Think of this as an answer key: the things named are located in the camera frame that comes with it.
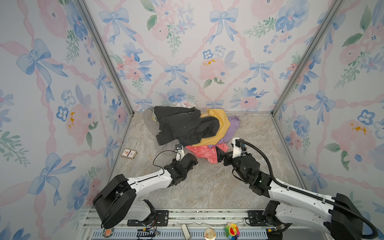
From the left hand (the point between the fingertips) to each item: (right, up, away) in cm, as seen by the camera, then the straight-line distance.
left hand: (186, 157), depth 87 cm
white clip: (+1, -31, -19) cm, 36 cm away
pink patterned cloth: (+14, +1, +7) cm, 16 cm away
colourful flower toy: (+22, -31, -17) cm, 42 cm away
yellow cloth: (+24, +18, +11) cm, 32 cm away
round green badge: (-36, -32, -17) cm, 51 cm away
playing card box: (-37, +1, +8) cm, 38 cm away
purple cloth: (+34, +21, +24) cm, 47 cm away
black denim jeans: (-2, +19, +6) cm, 20 cm away
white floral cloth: (-2, +35, +30) cm, 46 cm away
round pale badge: (+12, -33, -17) cm, 39 cm away
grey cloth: (-26, +17, +22) cm, 38 cm away
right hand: (+20, +8, -11) cm, 24 cm away
